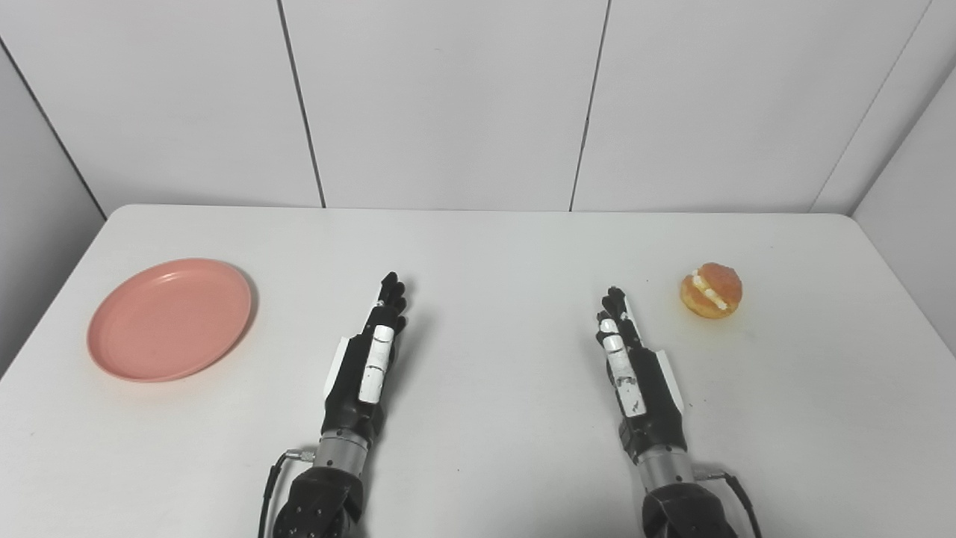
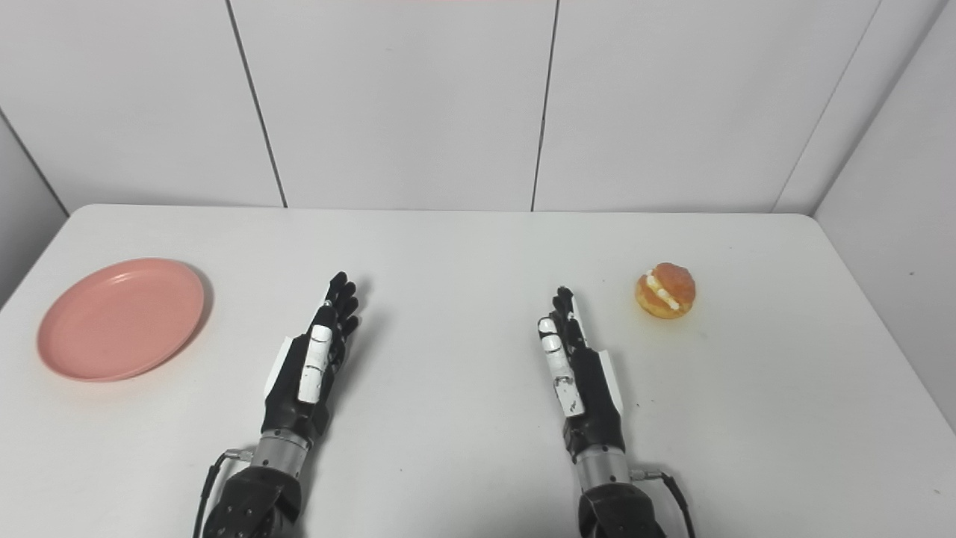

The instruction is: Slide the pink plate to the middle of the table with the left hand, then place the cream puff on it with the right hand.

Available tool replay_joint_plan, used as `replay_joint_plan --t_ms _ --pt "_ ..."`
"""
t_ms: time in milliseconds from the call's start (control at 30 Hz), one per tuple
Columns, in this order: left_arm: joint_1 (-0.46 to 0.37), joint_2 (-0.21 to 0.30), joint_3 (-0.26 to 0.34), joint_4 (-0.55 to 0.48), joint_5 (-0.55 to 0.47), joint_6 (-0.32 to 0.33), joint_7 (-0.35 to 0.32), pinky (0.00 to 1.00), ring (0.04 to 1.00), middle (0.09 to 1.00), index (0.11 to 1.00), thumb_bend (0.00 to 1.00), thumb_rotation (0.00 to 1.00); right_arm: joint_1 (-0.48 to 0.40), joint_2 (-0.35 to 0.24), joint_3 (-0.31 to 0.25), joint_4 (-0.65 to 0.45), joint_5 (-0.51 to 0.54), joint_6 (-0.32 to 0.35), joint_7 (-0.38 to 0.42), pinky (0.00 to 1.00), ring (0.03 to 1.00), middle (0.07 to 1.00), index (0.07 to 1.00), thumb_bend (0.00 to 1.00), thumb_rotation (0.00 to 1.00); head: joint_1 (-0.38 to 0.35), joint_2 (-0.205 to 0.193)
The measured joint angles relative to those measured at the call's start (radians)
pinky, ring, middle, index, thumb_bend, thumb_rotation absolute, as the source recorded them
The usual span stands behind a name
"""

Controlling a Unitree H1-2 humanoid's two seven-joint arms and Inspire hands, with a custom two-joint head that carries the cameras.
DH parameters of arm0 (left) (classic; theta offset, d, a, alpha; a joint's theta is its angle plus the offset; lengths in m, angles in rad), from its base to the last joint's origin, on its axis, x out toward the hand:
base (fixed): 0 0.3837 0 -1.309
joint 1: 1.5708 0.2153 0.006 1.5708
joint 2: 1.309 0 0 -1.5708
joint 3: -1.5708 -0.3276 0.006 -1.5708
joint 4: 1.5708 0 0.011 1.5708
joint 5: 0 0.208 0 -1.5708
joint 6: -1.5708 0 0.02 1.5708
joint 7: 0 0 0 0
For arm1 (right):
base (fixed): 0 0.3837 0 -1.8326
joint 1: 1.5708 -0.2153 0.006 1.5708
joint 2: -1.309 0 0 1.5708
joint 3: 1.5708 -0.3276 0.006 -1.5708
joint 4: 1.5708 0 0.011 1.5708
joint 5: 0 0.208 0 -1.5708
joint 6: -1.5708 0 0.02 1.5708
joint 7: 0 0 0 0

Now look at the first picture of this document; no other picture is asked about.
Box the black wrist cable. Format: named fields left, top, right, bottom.
left=692, top=466, right=763, bottom=538
left=258, top=448, right=319, bottom=538

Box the pink round plate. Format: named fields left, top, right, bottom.
left=87, top=259, right=253, bottom=383

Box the cream puff pastry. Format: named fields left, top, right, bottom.
left=680, top=262, right=743, bottom=320

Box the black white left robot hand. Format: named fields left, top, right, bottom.
left=322, top=272, right=410, bottom=451

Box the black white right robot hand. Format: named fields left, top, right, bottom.
left=595, top=286, right=686, bottom=465

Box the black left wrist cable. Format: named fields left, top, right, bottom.
left=258, top=448, right=319, bottom=538

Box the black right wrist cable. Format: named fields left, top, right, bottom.
left=692, top=466, right=763, bottom=538

